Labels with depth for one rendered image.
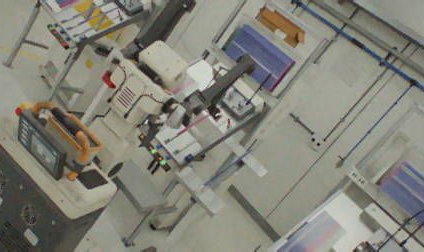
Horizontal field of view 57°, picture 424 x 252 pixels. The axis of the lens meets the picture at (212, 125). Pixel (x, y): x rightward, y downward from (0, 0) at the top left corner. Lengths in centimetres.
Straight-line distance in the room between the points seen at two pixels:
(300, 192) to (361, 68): 140
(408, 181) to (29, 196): 198
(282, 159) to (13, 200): 305
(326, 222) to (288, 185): 185
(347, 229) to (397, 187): 38
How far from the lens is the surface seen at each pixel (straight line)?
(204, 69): 308
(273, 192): 438
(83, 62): 384
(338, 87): 422
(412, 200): 254
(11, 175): 186
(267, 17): 333
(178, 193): 297
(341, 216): 257
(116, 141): 197
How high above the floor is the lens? 174
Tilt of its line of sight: 16 degrees down
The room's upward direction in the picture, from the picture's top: 37 degrees clockwise
